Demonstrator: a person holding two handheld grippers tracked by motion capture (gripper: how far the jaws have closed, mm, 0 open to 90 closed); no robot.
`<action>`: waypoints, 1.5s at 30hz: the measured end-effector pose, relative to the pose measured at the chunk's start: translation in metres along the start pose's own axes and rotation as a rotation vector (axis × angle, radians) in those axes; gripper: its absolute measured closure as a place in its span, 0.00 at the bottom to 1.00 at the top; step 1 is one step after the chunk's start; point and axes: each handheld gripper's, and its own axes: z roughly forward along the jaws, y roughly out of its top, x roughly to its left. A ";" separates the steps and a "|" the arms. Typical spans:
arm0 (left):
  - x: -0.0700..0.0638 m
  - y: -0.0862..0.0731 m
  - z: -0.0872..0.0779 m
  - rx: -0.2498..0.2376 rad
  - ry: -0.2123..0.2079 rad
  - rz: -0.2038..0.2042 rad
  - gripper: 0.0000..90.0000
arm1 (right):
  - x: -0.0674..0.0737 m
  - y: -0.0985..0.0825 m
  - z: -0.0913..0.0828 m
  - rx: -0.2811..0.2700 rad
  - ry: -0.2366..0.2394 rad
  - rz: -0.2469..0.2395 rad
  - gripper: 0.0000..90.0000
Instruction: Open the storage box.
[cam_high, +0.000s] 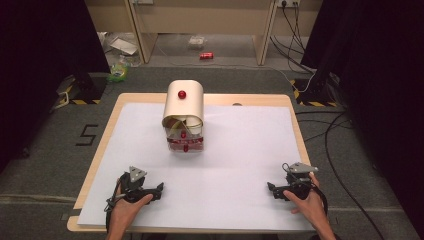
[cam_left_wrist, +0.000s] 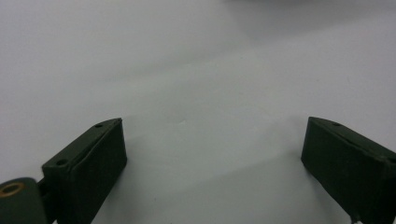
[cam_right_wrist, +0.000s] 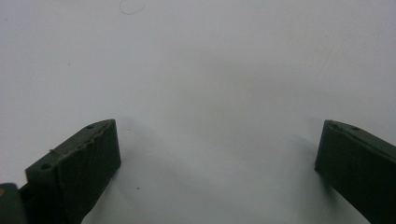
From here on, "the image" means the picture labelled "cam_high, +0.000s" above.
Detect white crumpled bag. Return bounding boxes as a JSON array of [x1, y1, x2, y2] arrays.
[[97, 31, 142, 67]]

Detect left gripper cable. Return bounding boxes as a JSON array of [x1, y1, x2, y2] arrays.
[[103, 193, 123, 233]]

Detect white table mat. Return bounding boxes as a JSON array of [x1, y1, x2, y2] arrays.
[[77, 102, 316, 232]]

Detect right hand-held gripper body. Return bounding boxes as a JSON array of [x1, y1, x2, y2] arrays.
[[285, 161, 320, 201]]

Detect black floor cable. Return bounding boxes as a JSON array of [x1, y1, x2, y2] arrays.
[[294, 110, 387, 240]]

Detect cream roll-top box red knobs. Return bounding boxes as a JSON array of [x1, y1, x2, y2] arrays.
[[161, 79, 205, 154]]

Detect stand base with striped tape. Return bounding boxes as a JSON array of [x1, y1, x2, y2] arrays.
[[289, 77, 338, 108], [53, 74, 108, 106]]

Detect person's left hand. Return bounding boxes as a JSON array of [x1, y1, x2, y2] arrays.
[[107, 179, 155, 233]]

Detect black wall cables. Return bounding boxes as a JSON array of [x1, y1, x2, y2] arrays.
[[269, 1, 317, 74]]

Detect white floor cable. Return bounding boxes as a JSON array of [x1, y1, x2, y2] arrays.
[[155, 61, 316, 94]]

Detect clear plastic bag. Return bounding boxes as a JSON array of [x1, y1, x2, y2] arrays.
[[187, 35, 208, 51]]

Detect green packet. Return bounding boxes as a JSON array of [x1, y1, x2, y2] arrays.
[[106, 61, 130, 83]]

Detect beige wooden desk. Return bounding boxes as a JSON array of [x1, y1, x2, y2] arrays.
[[84, 0, 324, 67]]

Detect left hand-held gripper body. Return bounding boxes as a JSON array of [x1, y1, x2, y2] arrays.
[[116, 165, 155, 204]]

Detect black curtain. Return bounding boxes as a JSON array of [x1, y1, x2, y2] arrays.
[[0, 0, 112, 173], [300, 0, 424, 233]]

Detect person's right hand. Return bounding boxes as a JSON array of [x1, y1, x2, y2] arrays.
[[282, 171, 331, 231]]

